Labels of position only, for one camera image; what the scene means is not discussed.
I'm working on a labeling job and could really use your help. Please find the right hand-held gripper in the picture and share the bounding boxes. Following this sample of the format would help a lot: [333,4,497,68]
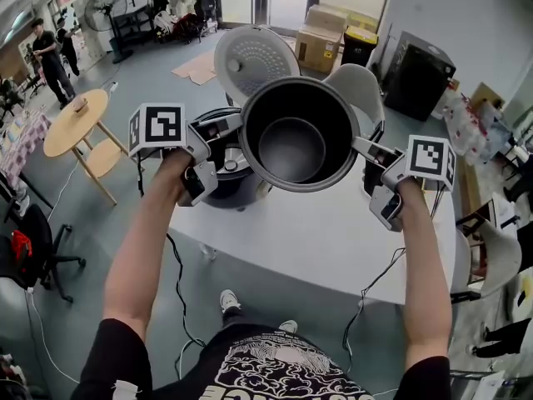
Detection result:
[351,134,458,233]

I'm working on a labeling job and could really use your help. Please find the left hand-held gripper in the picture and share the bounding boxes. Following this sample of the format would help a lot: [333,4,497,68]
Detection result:
[127,102,243,208]

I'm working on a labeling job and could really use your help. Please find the black pot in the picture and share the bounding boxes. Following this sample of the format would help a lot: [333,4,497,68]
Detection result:
[239,77,361,193]

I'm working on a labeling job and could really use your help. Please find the person's left forearm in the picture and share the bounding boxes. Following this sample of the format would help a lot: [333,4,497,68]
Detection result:
[102,147,192,343]

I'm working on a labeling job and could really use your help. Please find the person's right forearm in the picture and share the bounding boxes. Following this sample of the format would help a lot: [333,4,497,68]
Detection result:
[395,177,453,368]

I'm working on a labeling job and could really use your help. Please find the flattened cardboard sheet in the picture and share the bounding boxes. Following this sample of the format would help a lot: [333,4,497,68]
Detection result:
[171,50,217,86]

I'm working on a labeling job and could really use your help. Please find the grey upholstered chair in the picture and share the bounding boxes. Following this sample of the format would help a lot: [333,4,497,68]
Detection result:
[322,63,386,141]
[451,218,524,306]

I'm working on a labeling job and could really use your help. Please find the dark rice cooker white lid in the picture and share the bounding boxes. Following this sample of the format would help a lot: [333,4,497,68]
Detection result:
[189,25,301,213]

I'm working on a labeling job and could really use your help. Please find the black cabinet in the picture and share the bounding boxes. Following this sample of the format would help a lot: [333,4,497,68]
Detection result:
[381,30,457,123]

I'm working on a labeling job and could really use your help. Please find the row of water jugs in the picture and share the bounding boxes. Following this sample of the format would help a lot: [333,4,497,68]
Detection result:
[443,93,488,166]

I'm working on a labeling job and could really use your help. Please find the black bin yellow lid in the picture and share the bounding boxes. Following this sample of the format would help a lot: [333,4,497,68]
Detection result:
[340,25,379,68]

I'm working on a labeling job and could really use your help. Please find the red bag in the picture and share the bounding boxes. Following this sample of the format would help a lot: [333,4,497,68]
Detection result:
[172,12,201,41]

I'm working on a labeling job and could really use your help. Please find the large cardboard box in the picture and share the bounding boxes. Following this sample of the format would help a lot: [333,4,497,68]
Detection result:
[294,25,346,74]

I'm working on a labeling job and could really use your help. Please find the white bag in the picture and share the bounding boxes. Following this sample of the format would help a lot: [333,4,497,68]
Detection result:
[152,10,176,33]

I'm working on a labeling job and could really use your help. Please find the black backpack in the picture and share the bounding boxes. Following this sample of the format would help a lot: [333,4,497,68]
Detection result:
[194,0,217,23]

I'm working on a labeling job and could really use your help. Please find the black metal rack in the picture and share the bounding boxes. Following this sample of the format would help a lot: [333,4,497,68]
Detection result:
[112,8,153,52]

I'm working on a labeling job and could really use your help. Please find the small cardboard box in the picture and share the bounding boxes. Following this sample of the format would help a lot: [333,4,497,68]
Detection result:
[306,4,349,31]

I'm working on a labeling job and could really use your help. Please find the round wooden side table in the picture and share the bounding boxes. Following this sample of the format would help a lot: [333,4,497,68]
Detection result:
[42,88,130,206]

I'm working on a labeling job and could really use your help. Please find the black standing fan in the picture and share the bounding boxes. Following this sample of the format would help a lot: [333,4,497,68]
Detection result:
[83,0,134,65]

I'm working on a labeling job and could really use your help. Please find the person's left white sneaker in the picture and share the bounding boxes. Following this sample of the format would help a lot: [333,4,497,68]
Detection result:
[219,288,242,312]

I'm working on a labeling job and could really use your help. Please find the checkered cloth table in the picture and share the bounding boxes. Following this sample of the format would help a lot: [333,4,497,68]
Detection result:
[0,108,53,191]

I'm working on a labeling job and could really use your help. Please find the black office chair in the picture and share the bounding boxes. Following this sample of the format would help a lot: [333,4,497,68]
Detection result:
[0,204,87,303]

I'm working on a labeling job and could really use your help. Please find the red cloth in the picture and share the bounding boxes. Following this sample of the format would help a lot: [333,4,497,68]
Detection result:
[10,230,33,262]

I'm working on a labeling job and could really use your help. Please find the person's black printed t-shirt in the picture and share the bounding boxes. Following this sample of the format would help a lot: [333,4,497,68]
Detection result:
[70,317,453,400]

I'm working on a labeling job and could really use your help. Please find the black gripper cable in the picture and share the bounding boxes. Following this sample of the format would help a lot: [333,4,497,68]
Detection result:
[166,233,207,349]
[343,246,407,370]

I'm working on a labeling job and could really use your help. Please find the white floor cable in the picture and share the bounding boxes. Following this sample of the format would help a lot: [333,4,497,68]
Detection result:
[24,289,80,385]

